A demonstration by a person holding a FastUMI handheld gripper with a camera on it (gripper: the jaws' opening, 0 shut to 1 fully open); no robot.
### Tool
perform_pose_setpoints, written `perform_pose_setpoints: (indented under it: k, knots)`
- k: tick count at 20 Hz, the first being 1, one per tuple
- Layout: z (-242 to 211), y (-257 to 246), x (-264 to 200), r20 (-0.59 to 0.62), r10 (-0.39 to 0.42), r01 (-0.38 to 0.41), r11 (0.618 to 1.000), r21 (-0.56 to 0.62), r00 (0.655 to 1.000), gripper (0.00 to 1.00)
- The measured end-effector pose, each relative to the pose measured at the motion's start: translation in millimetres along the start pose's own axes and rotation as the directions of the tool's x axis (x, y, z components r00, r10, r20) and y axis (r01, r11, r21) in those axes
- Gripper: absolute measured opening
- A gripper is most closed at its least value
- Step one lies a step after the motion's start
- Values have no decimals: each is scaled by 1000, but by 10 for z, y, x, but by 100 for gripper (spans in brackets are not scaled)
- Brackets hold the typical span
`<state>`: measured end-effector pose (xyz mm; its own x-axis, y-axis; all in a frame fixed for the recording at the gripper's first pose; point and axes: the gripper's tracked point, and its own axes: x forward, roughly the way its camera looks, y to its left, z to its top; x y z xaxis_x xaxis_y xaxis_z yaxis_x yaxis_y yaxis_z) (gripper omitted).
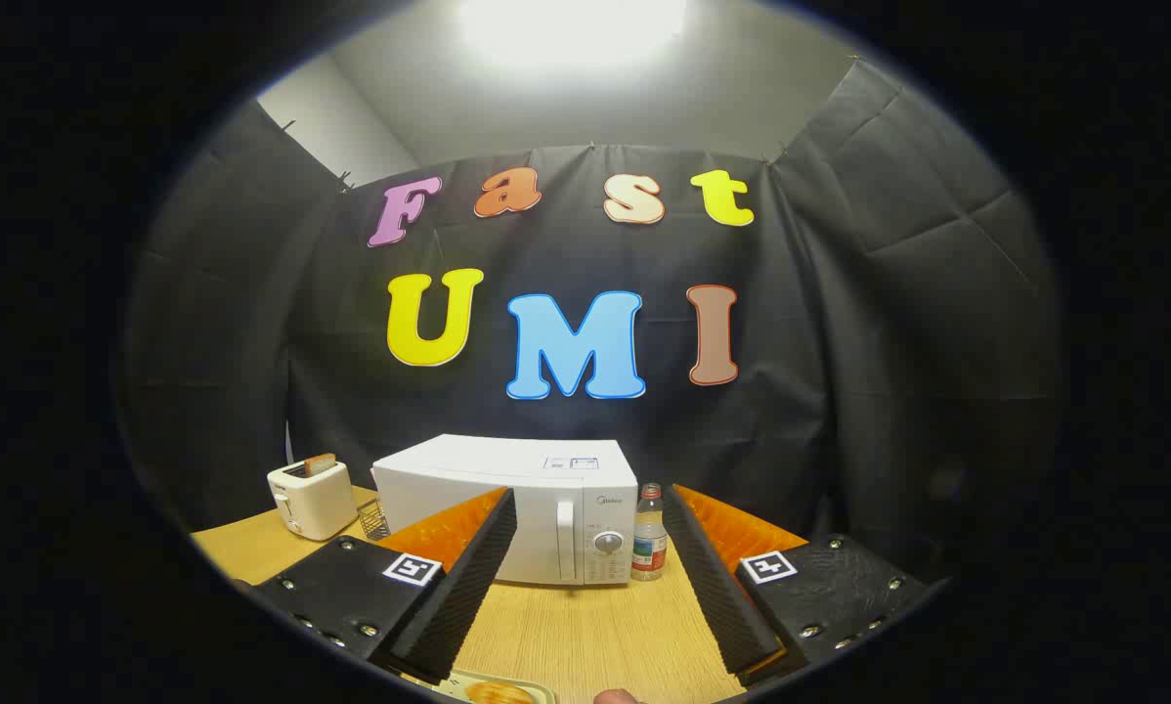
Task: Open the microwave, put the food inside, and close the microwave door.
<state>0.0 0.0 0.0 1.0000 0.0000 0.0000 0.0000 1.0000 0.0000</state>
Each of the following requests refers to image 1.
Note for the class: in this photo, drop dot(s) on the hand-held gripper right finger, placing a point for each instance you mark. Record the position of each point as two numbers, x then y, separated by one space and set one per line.
717 587

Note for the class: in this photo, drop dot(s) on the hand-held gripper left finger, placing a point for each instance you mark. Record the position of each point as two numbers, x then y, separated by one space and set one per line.
468 587

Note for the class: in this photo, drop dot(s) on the golden bread bun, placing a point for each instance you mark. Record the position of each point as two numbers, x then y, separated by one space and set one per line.
498 694

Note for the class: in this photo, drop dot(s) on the white microwave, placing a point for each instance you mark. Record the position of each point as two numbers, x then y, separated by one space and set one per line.
566 528

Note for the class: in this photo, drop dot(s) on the clear plastic drink bottle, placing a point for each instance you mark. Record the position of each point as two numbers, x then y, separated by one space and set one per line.
648 543

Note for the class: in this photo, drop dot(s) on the pale serving tray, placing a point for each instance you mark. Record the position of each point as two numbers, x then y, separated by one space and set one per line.
454 684

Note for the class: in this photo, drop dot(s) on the white toaster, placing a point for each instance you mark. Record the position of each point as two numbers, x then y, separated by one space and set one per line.
312 504

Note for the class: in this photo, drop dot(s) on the toast slice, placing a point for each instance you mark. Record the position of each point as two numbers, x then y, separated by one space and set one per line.
320 465

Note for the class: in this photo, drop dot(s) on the ceiling light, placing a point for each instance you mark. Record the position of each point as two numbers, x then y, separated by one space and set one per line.
571 24

